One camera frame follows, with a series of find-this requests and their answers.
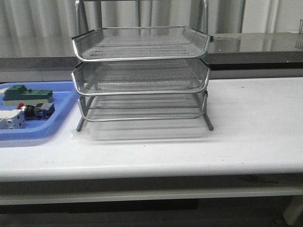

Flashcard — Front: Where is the white circuit breaker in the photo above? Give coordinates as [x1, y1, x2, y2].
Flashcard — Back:
[0, 109, 25, 130]

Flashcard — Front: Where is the white table leg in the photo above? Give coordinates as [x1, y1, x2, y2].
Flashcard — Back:
[283, 195, 303, 226]

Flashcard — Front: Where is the grey stone counter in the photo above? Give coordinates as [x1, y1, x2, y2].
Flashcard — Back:
[0, 33, 303, 70]

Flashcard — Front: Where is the red emergency stop button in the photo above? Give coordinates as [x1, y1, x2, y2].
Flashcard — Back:
[17, 103, 55, 120]

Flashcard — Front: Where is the green electrical switch block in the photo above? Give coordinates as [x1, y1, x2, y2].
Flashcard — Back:
[3, 85, 53, 106]

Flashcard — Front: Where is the silver metal rack frame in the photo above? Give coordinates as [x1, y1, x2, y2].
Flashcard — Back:
[74, 0, 214, 132]

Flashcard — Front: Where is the blue plastic tray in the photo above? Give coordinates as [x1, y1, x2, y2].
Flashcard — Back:
[0, 81, 79, 142]

